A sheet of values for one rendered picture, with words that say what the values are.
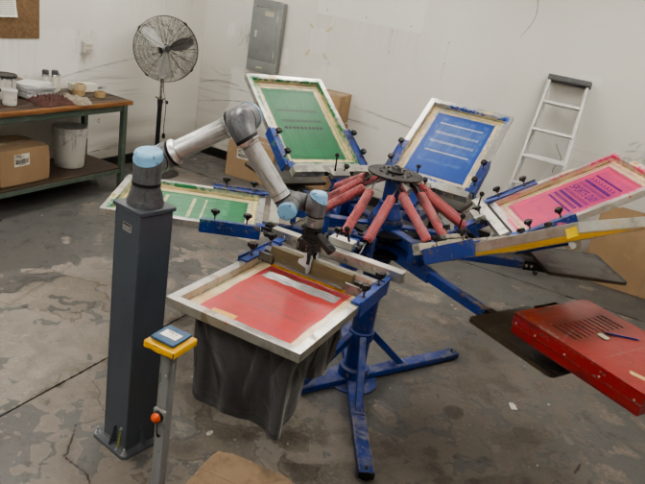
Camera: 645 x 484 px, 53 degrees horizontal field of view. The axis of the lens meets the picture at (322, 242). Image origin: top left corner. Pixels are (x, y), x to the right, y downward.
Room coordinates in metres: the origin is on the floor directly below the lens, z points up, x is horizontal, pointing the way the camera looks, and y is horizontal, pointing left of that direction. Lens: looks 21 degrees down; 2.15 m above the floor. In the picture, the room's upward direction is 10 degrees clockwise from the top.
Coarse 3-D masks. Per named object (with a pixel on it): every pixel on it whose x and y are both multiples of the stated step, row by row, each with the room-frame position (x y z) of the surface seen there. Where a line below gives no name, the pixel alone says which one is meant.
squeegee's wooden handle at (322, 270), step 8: (272, 248) 2.64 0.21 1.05; (280, 248) 2.63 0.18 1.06; (280, 256) 2.62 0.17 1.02; (288, 256) 2.60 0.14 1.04; (296, 256) 2.59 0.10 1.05; (288, 264) 2.60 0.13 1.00; (296, 264) 2.59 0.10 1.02; (312, 264) 2.55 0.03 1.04; (320, 264) 2.54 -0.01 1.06; (328, 264) 2.55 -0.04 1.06; (304, 272) 2.57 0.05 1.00; (312, 272) 2.55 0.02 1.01; (320, 272) 2.54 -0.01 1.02; (328, 272) 2.52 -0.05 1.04; (336, 272) 2.51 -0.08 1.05; (344, 272) 2.50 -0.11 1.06; (328, 280) 2.52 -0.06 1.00; (336, 280) 2.50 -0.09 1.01; (344, 280) 2.49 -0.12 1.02; (352, 280) 2.48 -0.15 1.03; (344, 288) 2.49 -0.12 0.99
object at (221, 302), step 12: (252, 276) 2.52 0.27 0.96; (288, 276) 2.58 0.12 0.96; (228, 288) 2.36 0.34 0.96; (240, 288) 2.38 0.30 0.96; (288, 288) 2.46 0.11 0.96; (216, 300) 2.25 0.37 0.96; (228, 300) 2.26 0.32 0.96; (228, 312) 2.17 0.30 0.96; (240, 312) 2.18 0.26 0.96; (252, 312) 2.20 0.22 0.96
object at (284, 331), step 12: (324, 288) 2.52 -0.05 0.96; (312, 300) 2.39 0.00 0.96; (312, 312) 2.29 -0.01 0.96; (324, 312) 2.30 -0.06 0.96; (252, 324) 2.11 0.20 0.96; (264, 324) 2.13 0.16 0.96; (276, 324) 2.14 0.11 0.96; (288, 324) 2.16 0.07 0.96; (300, 324) 2.18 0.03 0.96; (312, 324) 2.19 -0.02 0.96; (276, 336) 2.05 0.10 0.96; (288, 336) 2.07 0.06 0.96
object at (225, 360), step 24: (216, 336) 2.15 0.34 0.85; (216, 360) 2.16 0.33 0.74; (240, 360) 2.11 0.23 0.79; (264, 360) 2.07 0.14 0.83; (288, 360) 2.02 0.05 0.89; (192, 384) 2.19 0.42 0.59; (216, 384) 2.15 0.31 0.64; (240, 384) 2.11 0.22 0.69; (264, 384) 2.07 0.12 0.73; (240, 408) 2.10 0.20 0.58; (264, 408) 2.07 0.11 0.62
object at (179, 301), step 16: (224, 272) 2.43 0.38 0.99; (240, 272) 2.53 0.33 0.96; (352, 272) 2.67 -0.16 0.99; (192, 288) 2.24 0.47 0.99; (208, 288) 2.32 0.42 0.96; (176, 304) 2.12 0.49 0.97; (192, 304) 2.11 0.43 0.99; (352, 304) 2.35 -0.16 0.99; (208, 320) 2.06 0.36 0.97; (224, 320) 2.04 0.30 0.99; (336, 320) 2.19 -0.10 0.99; (240, 336) 2.00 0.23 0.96; (256, 336) 1.97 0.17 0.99; (272, 336) 1.99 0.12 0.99; (320, 336) 2.05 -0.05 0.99; (288, 352) 1.92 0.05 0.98; (304, 352) 1.93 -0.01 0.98
